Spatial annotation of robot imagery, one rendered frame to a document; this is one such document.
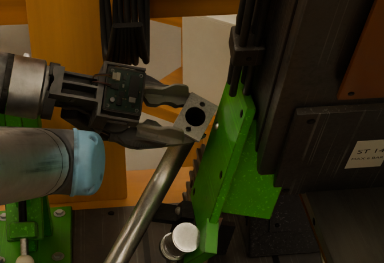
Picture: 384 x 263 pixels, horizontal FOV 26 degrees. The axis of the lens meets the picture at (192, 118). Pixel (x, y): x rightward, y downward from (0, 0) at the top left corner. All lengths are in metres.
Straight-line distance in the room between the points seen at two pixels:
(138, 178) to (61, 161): 0.66
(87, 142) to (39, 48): 0.42
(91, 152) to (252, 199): 0.24
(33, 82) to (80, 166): 0.14
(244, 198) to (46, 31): 0.45
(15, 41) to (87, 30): 2.87
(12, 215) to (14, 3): 0.35
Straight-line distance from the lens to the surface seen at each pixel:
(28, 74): 1.01
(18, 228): 1.26
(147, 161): 3.17
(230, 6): 1.42
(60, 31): 1.32
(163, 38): 4.12
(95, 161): 0.94
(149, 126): 1.04
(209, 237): 1.05
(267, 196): 1.06
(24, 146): 0.80
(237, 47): 0.91
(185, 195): 1.27
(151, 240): 1.36
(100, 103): 1.00
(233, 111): 1.02
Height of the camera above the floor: 1.76
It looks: 31 degrees down
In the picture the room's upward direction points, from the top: straight up
